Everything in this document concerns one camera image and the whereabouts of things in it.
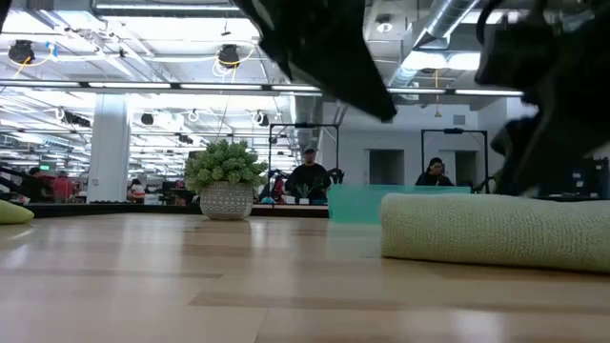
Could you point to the silver air duct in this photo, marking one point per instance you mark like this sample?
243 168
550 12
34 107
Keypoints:
448 19

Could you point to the small background potted plant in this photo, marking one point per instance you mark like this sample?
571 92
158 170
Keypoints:
304 193

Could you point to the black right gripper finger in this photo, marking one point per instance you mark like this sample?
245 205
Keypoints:
548 147

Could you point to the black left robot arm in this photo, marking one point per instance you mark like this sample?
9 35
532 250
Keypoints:
3 9

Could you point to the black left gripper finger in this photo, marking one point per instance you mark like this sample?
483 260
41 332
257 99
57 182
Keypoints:
348 76

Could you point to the artificial green potted plant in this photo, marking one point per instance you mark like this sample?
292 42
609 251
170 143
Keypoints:
226 176

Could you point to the lime green microfiber towel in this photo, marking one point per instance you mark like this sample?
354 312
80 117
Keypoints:
14 213

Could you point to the sage green microfiber towel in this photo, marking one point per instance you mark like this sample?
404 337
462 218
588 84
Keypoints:
495 231

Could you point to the teal translucent plastic basket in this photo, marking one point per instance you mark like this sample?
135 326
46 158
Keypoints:
355 204

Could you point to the white square pillar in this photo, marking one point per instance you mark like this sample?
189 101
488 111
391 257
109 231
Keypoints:
108 147

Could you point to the ceiling strip light rail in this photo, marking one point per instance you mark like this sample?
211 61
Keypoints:
128 86
486 92

